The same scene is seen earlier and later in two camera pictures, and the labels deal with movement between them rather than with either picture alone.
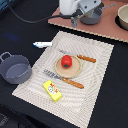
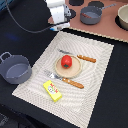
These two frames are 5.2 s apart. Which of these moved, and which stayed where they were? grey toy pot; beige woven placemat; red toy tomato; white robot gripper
Moved: white robot gripper
Stayed: beige woven placemat; red toy tomato; grey toy pot
